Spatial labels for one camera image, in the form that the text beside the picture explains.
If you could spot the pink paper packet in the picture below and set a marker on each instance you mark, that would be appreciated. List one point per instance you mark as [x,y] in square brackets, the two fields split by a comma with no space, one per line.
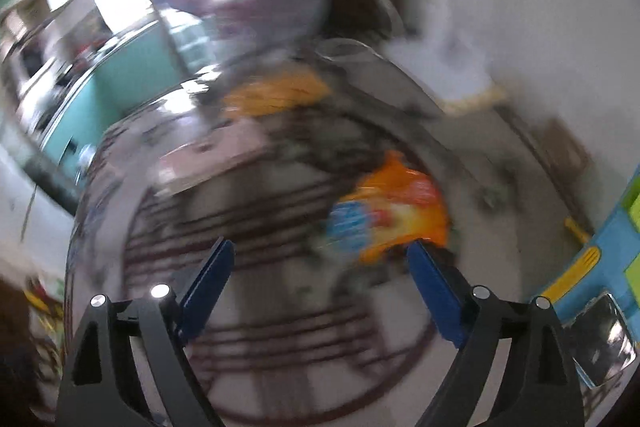
[197,162]

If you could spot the blue yellow toy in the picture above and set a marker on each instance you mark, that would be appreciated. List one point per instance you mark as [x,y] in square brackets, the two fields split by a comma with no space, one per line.
[596,297]

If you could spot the floral patterned tablecloth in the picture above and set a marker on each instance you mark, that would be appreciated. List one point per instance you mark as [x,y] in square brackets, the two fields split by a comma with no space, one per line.
[300,337]

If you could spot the teal kitchen cabinets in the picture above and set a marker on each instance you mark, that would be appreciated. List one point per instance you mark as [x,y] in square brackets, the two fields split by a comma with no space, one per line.
[137,71]

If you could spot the bag of orange snacks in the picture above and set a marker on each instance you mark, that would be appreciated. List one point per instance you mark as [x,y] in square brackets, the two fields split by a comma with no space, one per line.
[276,92]

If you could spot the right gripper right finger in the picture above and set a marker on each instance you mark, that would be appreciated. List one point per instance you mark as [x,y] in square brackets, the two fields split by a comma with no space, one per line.
[522,343]

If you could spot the orange snack bag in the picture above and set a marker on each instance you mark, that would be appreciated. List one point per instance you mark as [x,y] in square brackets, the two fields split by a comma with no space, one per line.
[392,206]

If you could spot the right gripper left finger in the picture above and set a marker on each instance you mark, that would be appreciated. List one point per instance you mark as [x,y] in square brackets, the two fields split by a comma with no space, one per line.
[101,384]

